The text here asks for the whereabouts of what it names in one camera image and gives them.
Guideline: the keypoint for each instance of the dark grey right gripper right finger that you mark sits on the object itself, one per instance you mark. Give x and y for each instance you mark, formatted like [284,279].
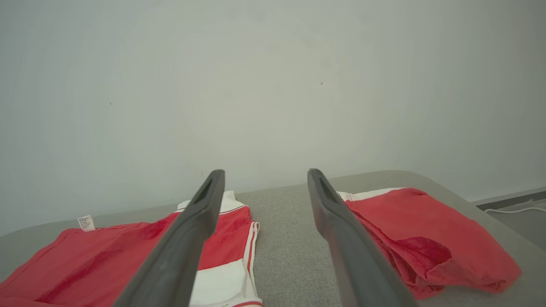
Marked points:
[349,251]

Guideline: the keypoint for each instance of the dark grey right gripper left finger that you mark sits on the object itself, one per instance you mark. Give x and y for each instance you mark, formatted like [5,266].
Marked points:
[183,247]

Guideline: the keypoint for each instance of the red shorts with white trim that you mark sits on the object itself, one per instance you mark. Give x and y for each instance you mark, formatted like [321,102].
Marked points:
[426,230]

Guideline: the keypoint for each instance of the red jersey with white sleeves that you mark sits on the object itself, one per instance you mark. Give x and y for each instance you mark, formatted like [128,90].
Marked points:
[98,260]

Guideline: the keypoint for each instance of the grey fabric sofa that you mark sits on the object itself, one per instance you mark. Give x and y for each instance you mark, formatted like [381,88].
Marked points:
[290,247]

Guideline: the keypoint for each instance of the white baseboard strip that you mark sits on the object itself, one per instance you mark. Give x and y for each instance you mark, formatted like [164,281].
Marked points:
[507,198]

